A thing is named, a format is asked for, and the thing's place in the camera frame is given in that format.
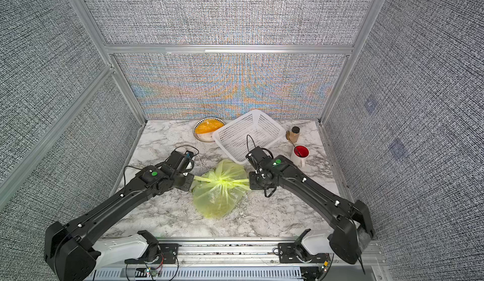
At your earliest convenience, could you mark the yellow-green avocado plastic bag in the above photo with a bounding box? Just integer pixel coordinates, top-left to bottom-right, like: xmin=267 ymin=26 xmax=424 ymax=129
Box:
xmin=191 ymin=159 xmax=250 ymax=219

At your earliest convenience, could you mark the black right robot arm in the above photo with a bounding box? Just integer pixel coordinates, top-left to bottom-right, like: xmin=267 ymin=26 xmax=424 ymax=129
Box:
xmin=246 ymin=147 xmax=376 ymax=265

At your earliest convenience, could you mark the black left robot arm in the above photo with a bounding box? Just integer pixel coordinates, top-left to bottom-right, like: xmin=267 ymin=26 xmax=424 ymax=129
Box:
xmin=44 ymin=150 xmax=197 ymax=280

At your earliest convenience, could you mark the white mug red inside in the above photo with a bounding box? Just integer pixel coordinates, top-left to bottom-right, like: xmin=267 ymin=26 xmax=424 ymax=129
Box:
xmin=290 ymin=146 xmax=310 ymax=168

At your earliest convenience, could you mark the white perforated plastic basket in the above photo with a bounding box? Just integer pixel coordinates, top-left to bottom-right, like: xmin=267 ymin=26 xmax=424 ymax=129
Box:
xmin=213 ymin=109 xmax=286 ymax=164

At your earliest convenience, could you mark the iridescent metal spoon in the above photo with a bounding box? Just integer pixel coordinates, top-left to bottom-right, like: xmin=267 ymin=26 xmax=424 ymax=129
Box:
xmin=287 ymin=131 xmax=303 ymax=157

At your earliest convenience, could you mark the spice jar black lid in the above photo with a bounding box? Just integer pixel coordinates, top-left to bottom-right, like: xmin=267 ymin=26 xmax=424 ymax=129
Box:
xmin=286 ymin=127 xmax=300 ymax=144

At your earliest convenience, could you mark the bowl with orange food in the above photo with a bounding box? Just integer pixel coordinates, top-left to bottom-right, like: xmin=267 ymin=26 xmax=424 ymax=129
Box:
xmin=193 ymin=117 xmax=226 ymax=142

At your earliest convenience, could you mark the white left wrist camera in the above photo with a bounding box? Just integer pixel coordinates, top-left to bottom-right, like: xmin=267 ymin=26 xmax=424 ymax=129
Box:
xmin=180 ymin=151 xmax=194 ymax=173

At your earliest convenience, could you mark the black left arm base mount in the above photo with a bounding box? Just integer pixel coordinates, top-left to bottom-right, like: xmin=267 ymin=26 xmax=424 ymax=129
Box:
xmin=124 ymin=230 xmax=180 ymax=265

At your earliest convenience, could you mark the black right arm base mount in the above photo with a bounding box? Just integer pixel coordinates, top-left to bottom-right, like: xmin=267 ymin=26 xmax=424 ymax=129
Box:
xmin=272 ymin=229 xmax=331 ymax=265

